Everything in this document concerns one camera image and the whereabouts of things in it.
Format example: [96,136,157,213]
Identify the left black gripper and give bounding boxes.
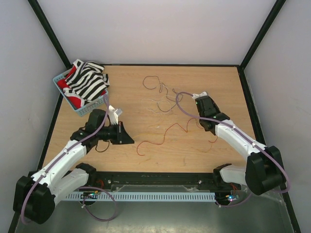
[97,120,134,144]

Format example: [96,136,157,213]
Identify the red wire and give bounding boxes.
[136,118,219,156]

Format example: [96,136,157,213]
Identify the purple wire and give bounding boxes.
[157,83,183,112]

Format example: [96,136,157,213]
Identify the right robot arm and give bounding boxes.
[192,92,286,196]

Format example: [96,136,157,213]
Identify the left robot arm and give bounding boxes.
[13,106,134,224]

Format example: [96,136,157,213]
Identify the light blue plastic basket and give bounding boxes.
[53,71,110,117]

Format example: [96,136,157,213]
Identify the red cloth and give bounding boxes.
[57,67,85,109]

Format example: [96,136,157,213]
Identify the left circuit board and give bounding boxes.
[81,191,98,199]

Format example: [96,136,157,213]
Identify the circuit board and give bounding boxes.
[225,194,240,202]
[81,191,98,199]

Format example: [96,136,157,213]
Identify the black white striped cloth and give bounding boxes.
[67,59,110,104]

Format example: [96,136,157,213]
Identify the right circuit board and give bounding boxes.
[225,194,240,202]

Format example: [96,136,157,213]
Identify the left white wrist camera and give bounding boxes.
[108,105,122,125]

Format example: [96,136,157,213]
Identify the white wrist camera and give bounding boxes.
[192,91,208,100]
[108,105,122,125]

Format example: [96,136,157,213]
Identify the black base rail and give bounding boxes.
[26,171,285,192]

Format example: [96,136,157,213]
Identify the brown wire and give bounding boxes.
[142,75,161,90]

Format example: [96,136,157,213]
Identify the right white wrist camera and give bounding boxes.
[192,91,208,100]

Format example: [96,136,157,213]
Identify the light blue slotted cable duct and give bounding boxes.
[64,192,215,202]

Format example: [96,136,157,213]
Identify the black frame post left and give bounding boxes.
[28,0,71,68]

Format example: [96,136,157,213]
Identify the black frame post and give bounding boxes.
[28,0,71,68]
[240,0,287,69]

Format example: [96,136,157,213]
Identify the black frame post right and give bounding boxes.
[240,0,287,69]

